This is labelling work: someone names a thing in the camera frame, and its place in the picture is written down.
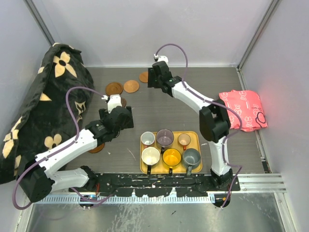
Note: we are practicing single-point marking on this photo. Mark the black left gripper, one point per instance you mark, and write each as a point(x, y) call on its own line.
point(128, 123)

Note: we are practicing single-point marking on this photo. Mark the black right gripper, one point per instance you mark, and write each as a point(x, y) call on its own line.
point(151, 83)

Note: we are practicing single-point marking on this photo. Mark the light wooden coaster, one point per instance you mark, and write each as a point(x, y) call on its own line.
point(131, 86)
point(143, 77)

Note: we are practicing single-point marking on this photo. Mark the dark walnut coaster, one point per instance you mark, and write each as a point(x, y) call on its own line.
point(123, 102)

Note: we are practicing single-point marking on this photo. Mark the dark brown ringed coaster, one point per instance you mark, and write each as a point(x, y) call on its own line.
point(114, 88)

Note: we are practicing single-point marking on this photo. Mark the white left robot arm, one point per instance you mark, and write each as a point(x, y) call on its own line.
point(38, 175)

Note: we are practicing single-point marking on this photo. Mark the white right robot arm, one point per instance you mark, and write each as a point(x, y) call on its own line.
point(214, 123)

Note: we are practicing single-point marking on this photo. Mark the small orange cup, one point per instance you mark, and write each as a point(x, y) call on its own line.
point(184, 140)

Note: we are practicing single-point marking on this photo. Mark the small white mug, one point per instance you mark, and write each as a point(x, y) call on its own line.
point(147, 139)

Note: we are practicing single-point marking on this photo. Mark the large white mug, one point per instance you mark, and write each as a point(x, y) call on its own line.
point(150, 157)

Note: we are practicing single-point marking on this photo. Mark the purple glass mug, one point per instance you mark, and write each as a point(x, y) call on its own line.
point(164, 139)

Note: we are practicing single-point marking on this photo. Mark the black floral plush blanket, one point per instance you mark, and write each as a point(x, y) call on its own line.
point(43, 121)

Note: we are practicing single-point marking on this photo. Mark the yellow mug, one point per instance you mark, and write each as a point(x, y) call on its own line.
point(171, 158)

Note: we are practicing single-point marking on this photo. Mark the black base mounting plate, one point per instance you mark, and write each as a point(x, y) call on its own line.
point(155, 185)

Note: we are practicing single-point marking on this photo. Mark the grey mug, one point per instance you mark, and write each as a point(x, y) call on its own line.
point(191, 159)

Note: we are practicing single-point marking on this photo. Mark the pink patterned plastic package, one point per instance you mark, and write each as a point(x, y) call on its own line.
point(248, 113)

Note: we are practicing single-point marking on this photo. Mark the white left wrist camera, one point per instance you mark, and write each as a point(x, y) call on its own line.
point(112, 101)

